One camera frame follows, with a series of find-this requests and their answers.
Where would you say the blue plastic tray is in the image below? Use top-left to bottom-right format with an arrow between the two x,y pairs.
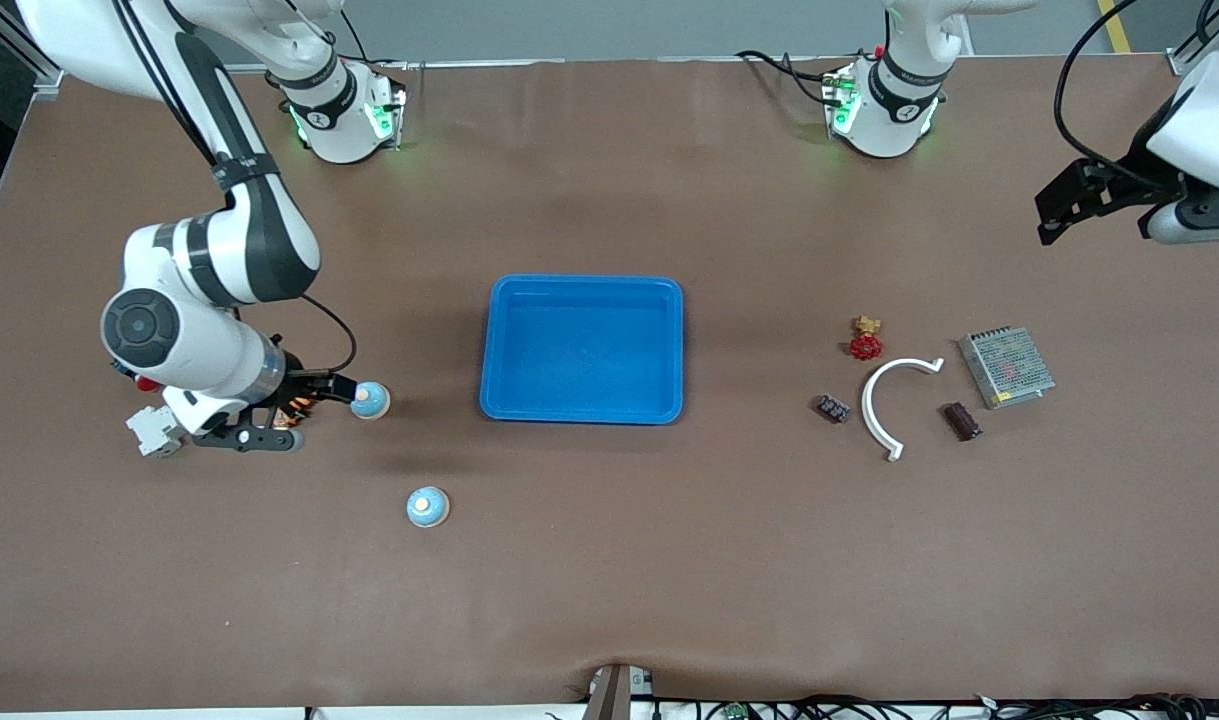
479,274 -> 686,426

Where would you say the perforated metal power supply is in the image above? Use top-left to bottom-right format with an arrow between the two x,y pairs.
958,326 -> 1057,411

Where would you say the aluminium frame profile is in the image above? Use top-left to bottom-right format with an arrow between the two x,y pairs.
0,0 -> 72,103
1164,0 -> 1219,77

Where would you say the black arm base cable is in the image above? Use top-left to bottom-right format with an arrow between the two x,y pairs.
735,48 -> 845,109
264,10 -> 415,116

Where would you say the brown table mat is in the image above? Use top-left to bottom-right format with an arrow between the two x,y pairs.
0,55 -> 1219,713

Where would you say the white circuit breaker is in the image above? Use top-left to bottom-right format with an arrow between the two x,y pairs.
125,405 -> 185,460

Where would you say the long dark brown capacitor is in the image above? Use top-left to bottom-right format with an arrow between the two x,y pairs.
942,401 -> 984,443

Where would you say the white curved plastic bracket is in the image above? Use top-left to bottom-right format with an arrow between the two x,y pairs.
861,357 -> 945,463

